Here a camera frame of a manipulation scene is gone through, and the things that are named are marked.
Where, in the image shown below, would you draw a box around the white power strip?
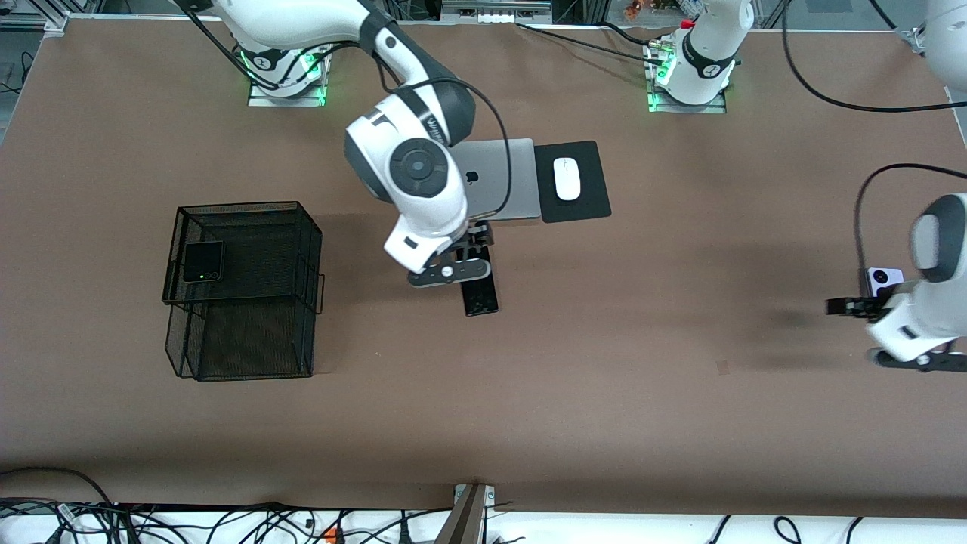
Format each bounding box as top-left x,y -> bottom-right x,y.
440,0 -> 554,23

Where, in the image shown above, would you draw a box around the black wire mesh organizer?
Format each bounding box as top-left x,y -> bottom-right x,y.
162,200 -> 326,382

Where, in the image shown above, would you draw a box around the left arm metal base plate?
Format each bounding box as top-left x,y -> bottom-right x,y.
647,89 -> 728,115

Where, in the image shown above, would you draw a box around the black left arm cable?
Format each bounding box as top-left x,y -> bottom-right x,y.
782,0 -> 967,273

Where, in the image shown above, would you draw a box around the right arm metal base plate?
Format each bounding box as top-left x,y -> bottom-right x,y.
248,76 -> 327,108

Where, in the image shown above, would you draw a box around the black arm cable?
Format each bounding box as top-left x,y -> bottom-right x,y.
178,0 -> 514,221
782,0 -> 967,273

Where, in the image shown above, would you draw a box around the black square flip phone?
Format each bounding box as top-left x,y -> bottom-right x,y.
181,240 -> 225,283

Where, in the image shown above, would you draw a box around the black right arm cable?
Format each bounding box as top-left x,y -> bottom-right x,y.
178,0 -> 514,221

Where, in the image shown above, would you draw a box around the black mouse pad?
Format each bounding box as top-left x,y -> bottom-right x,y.
533,140 -> 612,224

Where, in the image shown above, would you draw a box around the white flip phone two lenses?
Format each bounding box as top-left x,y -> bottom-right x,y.
866,267 -> 906,300

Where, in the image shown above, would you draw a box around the black slab smartphone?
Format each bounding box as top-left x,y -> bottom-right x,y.
462,274 -> 500,317

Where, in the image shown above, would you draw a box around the black cable across table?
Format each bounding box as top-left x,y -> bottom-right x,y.
516,23 -> 666,65

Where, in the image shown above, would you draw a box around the white computer mouse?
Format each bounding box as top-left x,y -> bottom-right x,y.
553,156 -> 582,202

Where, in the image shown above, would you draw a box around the silver closed laptop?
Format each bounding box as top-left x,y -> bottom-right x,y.
450,138 -> 543,223

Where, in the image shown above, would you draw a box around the grey metal camera post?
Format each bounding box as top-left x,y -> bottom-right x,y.
434,484 -> 497,544

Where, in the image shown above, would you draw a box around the tangled black cable bundle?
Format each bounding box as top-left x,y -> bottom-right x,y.
0,467 -> 454,544

